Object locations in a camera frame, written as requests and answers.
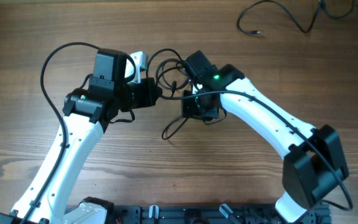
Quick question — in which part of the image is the black usb cable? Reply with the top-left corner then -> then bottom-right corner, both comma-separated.
236,0 -> 357,35
145,48 -> 198,141

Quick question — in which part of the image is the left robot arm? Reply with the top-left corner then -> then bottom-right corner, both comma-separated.
0,49 -> 160,223

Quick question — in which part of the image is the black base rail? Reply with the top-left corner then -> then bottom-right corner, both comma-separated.
107,203 -> 332,224

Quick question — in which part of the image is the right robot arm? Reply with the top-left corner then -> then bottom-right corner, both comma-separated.
181,50 -> 349,223

